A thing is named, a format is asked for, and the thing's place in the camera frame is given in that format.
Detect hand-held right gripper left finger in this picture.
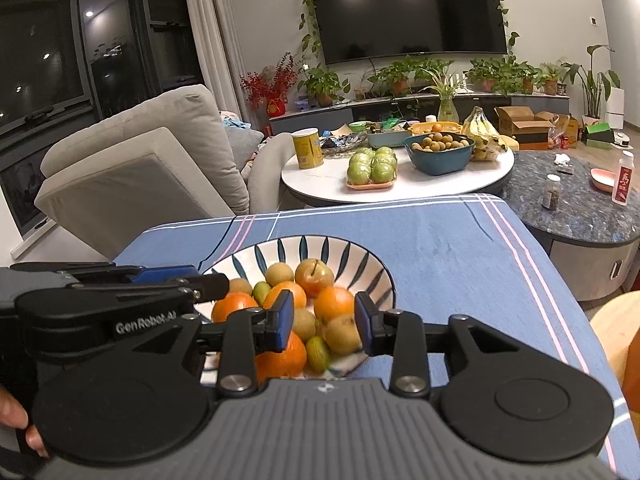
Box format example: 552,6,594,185
106,290,297,395

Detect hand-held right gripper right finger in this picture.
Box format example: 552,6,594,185
353,291,583,397

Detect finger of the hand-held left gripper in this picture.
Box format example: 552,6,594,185
69,273,232,307
10,261,200,286

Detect mandarin orange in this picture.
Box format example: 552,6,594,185
255,332,308,381
262,281,307,311
211,292,261,323
313,286,356,324

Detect striped ceramic bowl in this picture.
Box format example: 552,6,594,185
192,236,397,381

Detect small red apple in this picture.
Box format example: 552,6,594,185
295,258,335,298

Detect person's left hand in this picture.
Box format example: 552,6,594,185
0,385,51,459

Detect grey armchair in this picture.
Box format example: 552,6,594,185
34,84,301,261

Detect blue striped tablecloth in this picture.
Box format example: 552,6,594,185
112,192,626,480

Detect pink tray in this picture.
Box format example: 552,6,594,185
346,177,398,192

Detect white round table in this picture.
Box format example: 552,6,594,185
281,145,516,206

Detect grey cushion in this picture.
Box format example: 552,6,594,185
222,122,265,171

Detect yellow can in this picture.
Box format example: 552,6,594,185
291,128,325,170

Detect teal bowl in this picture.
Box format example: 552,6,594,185
403,132,476,176

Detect tray of wrapped snacks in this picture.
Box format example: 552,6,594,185
320,132,368,158

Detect teal basket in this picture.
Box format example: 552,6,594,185
366,127,408,150

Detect pile of longans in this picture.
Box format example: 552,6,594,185
410,131,471,152

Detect grey television cabinet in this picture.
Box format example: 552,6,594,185
267,91,571,136

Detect orange basket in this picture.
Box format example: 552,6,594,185
407,121,463,136

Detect red berry branches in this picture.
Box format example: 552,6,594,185
240,52,298,103

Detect glass spice jar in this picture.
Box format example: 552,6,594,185
541,174,562,211

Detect bunch of bananas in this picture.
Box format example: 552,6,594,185
460,106,508,161

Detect spider plant in glass vase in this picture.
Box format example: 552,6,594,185
420,67,468,123

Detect potted green plant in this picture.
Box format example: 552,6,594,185
497,57,538,95
372,60,418,98
415,59,453,88
465,59,503,93
539,62,563,96
298,66,351,107

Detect dark marble round table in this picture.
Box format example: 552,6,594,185
501,151,640,302

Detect white curtain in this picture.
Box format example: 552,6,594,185
182,0,251,126

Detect dark window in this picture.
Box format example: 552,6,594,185
0,0,201,238

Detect round wooden stool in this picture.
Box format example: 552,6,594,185
590,290,640,386

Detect open cardboard box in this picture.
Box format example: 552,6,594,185
494,105,556,150

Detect orange box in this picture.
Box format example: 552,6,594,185
620,327,640,411

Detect pink dish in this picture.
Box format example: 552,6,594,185
590,167,617,192

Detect yellow carton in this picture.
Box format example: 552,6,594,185
547,114,580,148

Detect ivy vine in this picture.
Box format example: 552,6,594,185
295,0,521,68

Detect white bottle with red label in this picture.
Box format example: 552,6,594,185
611,150,636,206

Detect green box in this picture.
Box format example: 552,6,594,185
581,122,616,147

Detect tall leafy plant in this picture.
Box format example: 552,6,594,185
562,44,621,118

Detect white air purifier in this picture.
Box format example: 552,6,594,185
606,87,626,130

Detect wall television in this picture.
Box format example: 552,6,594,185
306,0,508,66

